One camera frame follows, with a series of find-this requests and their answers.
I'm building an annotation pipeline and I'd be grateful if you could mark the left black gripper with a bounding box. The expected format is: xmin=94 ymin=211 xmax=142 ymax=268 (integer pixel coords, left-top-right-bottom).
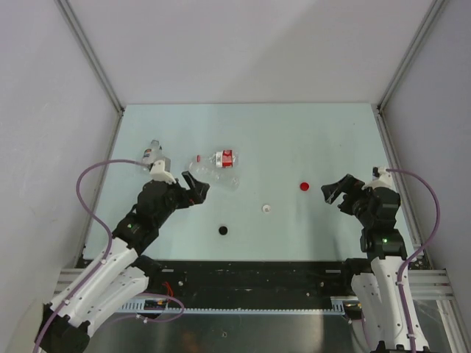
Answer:
xmin=154 ymin=171 xmax=209 ymax=227

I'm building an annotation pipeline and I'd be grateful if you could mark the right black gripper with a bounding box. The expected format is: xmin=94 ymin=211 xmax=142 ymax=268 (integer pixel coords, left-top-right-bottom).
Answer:
xmin=321 ymin=174 xmax=374 ymax=227

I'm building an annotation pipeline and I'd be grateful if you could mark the small clear blue-label bottle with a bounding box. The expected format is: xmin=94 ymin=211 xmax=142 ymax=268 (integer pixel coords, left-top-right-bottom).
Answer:
xmin=141 ymin=140 xmax=162 ymax=171

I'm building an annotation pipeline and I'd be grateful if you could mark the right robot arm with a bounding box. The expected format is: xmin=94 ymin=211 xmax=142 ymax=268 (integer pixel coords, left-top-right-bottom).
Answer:
xmin=321 ymin=171 xmax=431 ymax=352

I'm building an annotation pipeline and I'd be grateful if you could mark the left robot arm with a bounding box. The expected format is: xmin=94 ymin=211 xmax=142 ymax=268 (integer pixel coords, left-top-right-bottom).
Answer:
xmin=33 ymin=171 xmax=210 ymax=352

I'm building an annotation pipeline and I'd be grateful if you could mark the large clear unlabeled bottle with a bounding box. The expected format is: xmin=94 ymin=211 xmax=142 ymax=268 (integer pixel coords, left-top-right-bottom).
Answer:
xmin=188 ymin=160 xmax=240 ymax=190

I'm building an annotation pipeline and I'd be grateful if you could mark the clear red-label bottle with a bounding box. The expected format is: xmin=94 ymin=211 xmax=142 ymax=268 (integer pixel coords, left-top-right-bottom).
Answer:
xmin=196 ymin=149 xmax=239 ymax=169

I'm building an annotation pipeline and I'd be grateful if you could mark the red bottle cap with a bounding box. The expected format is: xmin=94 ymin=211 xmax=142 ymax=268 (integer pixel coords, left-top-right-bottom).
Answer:
xmin=300 ymin=182 xmax=310 ymax=191

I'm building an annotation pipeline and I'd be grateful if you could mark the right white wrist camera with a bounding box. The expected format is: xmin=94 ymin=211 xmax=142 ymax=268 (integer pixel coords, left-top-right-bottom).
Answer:
xmin=362 ymin=167 xmax=393 ymax=190

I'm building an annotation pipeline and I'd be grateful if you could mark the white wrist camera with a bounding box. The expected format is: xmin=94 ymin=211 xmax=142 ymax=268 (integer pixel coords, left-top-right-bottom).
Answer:
xmin=149 ymin=157 xmax=177 ymax=185
xmin=362 ymin=167 xmax=393 ymax=190

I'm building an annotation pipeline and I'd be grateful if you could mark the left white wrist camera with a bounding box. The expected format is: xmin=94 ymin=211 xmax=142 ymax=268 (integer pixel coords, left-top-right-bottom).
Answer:
xmin=149 ymin=157 xmax=177 ymax=185

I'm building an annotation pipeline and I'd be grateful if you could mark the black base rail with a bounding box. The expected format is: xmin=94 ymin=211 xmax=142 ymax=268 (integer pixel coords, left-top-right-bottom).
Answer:
xmin=137 ymin=256 xmax=367 ymax=310

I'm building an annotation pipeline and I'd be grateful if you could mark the grey slotted cable duct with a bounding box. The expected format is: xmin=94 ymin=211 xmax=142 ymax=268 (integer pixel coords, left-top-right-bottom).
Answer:
xmin=117 ymin=296 xmax=354 ymax=316

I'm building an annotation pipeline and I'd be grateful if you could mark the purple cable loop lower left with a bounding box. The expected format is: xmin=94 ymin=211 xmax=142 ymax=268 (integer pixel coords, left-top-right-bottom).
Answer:
xmin=110 ymin=293 xmax=185 ymax=325

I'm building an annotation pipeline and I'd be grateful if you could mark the right aluminium frame post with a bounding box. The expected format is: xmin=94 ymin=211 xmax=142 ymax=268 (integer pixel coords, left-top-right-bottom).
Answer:
xmin=375 ymin=0 xmax=452 ymax=113

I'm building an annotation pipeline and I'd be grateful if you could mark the aluminium frame post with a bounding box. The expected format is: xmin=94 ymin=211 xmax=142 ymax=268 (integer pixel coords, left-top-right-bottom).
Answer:
xmin=54 ymin=0 xmax=125 ymax=115
xmin=375 ymin=0 xmax=452 ymax=113

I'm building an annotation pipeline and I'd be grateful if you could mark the left aluminium frame post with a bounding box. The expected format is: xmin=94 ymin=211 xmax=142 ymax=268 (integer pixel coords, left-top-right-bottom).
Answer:
xmin=54 ymin=0 xmax=125 ymax=115

